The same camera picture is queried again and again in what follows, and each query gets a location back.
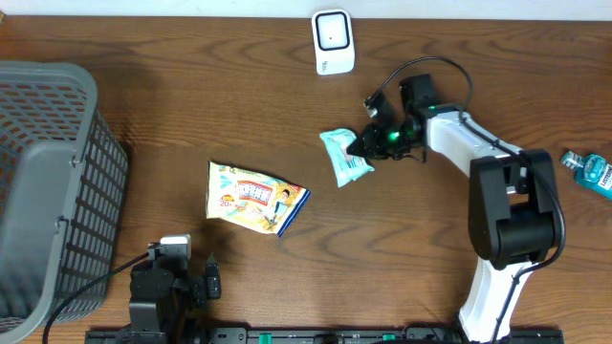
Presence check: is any yellow snack bag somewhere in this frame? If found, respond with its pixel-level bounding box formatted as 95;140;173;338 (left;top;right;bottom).
206;161;311;237

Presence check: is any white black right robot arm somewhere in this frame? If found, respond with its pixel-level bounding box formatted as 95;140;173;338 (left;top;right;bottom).
347;75;565;343

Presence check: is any blue mouthwash bottle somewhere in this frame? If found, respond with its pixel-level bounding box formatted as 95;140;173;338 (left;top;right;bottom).
560;151;611;200

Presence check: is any green wet wipes pack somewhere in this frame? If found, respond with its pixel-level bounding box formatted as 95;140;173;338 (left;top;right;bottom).
319;128;375;187

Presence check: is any white barcode scanner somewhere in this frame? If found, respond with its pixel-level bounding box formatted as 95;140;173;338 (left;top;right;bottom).
311;9;356;75

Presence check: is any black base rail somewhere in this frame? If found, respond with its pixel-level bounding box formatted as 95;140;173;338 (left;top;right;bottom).
85;324;565;344

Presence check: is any grey plastic shopping basket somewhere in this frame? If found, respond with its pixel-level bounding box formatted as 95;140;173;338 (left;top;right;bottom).
1;61;128;343

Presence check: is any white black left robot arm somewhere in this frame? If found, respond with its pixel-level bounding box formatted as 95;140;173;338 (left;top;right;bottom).
115;253;222;344

